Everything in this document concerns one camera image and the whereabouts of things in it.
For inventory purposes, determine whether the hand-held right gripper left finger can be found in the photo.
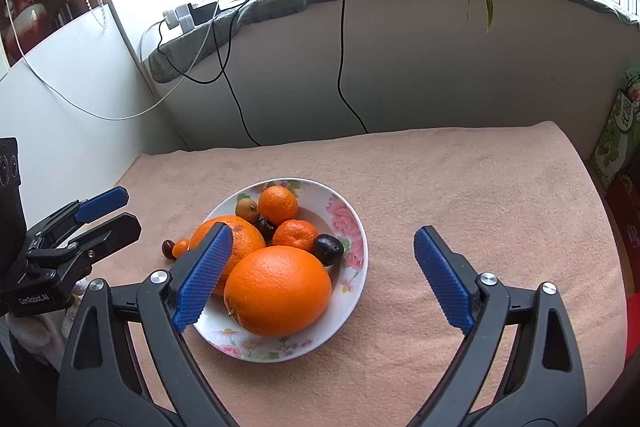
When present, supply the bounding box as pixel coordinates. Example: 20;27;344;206
56;222;236;427

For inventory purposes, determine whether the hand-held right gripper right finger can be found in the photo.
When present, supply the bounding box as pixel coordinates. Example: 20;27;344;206
413;225;587;427

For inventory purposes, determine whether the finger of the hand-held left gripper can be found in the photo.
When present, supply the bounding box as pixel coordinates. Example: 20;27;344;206
29;213;142;276
27;186;130;241

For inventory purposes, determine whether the large rough-skinned orange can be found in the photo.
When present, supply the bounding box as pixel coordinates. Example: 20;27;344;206
191;215;267;298

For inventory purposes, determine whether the large smooth orange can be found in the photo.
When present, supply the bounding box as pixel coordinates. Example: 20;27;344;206
223;245;333;339

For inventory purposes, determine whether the dark cherry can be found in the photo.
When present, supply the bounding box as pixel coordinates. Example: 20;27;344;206
254;217;279;242

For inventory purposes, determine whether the mandarin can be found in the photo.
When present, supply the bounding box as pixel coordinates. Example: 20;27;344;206
272;219;319;254
258;185;299;226

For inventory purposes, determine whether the white floral bowl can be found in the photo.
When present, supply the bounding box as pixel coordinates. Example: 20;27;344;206
192;178;369;362

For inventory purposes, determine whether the white cloth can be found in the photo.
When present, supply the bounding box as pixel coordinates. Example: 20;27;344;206
7;282;88;363

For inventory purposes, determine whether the pink towel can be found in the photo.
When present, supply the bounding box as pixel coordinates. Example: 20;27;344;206
95;121;631;427

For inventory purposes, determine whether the red box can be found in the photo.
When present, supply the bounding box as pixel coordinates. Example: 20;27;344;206
605;174;640;293

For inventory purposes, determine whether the white power strip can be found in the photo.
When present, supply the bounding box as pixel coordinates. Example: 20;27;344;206
162;4;196;32

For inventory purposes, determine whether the red ornament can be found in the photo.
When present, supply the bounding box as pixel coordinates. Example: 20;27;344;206
2;0;51;52

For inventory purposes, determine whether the black power adapter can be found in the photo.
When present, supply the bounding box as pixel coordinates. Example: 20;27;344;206
190;2;221;26

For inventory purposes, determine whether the green printed box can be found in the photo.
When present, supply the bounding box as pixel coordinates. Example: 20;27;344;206
590;67;640;192

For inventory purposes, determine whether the grey sill cloth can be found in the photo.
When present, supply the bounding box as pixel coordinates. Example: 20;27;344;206
147;0;640;84

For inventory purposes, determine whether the white cable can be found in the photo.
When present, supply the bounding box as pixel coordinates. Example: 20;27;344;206
0;0;236;122

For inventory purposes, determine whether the black power cable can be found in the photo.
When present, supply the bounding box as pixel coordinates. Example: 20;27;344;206
157;0;263;146

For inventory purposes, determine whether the black device cable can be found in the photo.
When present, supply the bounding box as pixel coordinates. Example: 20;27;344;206
337;0;370;134

